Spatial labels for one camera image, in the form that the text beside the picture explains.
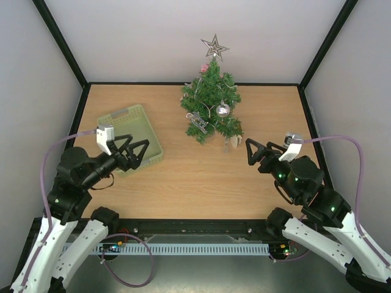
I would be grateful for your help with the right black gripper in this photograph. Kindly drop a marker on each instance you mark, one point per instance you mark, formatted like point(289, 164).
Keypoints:
point(266, 159)

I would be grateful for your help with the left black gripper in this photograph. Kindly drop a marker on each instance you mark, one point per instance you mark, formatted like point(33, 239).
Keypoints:
point(124, 163)

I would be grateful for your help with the light green plastic basket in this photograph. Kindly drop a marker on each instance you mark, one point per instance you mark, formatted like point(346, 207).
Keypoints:
point(133, 120)

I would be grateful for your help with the silver bauble ornament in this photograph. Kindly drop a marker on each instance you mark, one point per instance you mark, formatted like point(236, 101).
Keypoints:
point(223, 109)

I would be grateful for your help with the small green christmas tree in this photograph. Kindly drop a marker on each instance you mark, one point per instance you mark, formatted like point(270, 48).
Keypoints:
point(203, 94)

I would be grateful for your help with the pink felt bow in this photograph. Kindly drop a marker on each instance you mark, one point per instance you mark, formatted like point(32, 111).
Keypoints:
point(204, 68)

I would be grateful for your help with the silver star ornament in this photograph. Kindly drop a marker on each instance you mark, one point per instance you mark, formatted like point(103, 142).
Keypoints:
point(215, 49)

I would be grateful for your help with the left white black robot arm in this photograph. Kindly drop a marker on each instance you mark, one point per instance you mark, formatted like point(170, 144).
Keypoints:
point(50, 268)

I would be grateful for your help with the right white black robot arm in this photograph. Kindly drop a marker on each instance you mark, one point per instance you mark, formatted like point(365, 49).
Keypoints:
point(303, 179)

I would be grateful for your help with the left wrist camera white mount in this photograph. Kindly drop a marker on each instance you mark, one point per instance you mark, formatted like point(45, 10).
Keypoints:
point(104, 135)

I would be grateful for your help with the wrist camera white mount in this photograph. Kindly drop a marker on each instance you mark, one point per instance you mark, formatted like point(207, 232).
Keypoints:
point(104, 135)
point(293, 144)

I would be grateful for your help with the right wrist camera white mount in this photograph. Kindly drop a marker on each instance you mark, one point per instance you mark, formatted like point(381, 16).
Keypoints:
point(293, 144)

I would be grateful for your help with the black enclosure frame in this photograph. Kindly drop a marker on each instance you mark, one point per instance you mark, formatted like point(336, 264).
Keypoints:
point(61, 42)

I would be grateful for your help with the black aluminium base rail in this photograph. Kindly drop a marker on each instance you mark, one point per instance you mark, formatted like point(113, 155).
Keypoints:
point(253, 230)

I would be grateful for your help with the light blue slotted cable duct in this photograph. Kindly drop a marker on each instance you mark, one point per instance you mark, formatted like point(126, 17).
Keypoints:
point(137, 249)

